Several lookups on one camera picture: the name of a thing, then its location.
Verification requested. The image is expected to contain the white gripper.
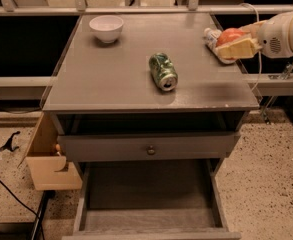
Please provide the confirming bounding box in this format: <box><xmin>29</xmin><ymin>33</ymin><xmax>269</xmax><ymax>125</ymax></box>
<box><xmin>216</xmin><ymin>12</ymin><xmax>293</xmax><ymax>59</ymax></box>

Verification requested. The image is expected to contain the red apple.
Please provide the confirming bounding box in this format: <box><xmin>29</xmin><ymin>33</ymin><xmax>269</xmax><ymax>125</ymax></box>
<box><xmin>216</xmin><ymin>28</ymin><xmax>244</xmax><ymax>47</ymax></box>

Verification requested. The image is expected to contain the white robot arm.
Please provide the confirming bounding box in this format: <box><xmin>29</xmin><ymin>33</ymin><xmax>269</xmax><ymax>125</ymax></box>
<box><xmin>216</xmin><ymin>11</ymin><xmax>293</xmax><ymax>59</ymax></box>

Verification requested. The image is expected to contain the grey top drawer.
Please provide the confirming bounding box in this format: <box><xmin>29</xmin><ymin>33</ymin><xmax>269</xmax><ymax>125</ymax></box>
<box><xmin>58</xmin><ymin>131</ymin><xmax>240</xmax><ymax>162</ymax></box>

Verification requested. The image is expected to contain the grey drawer cabinet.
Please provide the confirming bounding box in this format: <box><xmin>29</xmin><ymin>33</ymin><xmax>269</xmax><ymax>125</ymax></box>
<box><xmin>42</xmin><ymin>13</ymin><xmax>261</xmax><ymax>240</ymax></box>

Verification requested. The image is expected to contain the grey open middle drawer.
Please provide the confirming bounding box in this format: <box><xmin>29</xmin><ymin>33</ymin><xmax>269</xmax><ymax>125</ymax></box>
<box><xmin>62</xmin><ymin>159</ymin><xmax>241</xmax><ymax>240</ymax></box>

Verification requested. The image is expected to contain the clear plastic water bottle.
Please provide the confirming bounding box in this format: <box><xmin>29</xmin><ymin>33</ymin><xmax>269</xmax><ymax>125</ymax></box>
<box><xmin>204</xmin><ymin>28</ymin><xmax>235</xmax><ymax>65</ymax></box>

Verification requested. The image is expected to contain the green soda can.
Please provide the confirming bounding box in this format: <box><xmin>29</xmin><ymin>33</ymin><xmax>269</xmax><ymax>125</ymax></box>
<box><xmin>149</xmin><ymin>53</ymin><xmax>178</xmax><ymax>92</ymax></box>

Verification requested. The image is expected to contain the white ceramic bowl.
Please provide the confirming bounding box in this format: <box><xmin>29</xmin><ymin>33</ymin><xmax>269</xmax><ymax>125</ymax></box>
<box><xmin>89</xmin><ymin>15</ymin><xmax>124</xmax><ymax>43</ymax></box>

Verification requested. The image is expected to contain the black clamp tool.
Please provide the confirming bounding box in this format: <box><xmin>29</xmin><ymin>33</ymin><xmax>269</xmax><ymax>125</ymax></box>
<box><xmin>0</xmin><ymin>131</ymin><xmax>20</xmax><ymax>152</ymax></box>

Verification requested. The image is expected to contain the white cable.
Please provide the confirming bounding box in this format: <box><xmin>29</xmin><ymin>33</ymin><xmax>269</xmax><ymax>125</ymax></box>
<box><xmin>239</xmin><ymin>3</ymin><xmax>263</xmax><ymax>92</ymax></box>

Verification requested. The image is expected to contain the black cable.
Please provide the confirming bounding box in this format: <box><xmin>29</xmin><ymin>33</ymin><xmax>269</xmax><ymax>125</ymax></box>
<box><xmin>0</xmin><ymin>170</ymin><xmax>46</xmax><ymax>240</ymax></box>

